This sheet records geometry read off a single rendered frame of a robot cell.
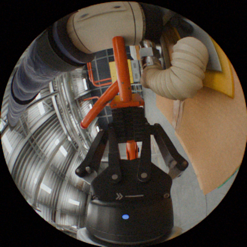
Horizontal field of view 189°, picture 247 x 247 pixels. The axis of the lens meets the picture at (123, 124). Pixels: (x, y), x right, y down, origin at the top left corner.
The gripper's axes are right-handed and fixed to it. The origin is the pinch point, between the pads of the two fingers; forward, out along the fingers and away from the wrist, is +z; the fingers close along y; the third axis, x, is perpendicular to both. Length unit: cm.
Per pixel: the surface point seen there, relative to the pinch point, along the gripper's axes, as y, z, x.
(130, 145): -0.2, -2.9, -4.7
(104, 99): -4.2, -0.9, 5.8
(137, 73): 98, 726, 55
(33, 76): -19.6, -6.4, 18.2
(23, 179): -500, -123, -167
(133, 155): 0.2, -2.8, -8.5
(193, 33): 10.7, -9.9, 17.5
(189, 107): 12.7, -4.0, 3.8
